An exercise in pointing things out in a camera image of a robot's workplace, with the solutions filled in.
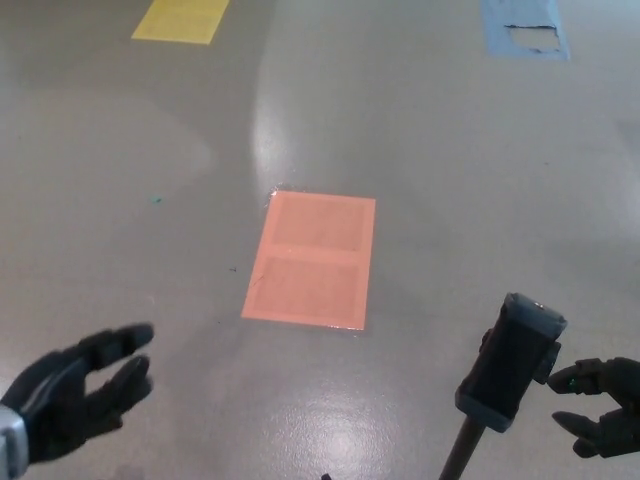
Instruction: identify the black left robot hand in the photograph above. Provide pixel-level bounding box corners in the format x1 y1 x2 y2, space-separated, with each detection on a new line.
0 322 155 464

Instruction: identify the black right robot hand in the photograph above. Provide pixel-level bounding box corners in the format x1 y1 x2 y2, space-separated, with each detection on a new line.
547 356 640 460

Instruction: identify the black phone stand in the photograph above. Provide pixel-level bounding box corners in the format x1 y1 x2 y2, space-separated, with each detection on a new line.
437 292 569 480

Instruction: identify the orange floor sheet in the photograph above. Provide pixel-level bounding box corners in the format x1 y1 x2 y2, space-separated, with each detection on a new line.
240 189 377 332

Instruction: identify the torn blue floor sheet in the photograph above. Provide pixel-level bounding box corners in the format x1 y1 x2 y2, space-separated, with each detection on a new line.
480 0 572 63

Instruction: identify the yellow floor sheet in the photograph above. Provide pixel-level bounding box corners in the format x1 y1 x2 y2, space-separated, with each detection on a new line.
130 0 231 46

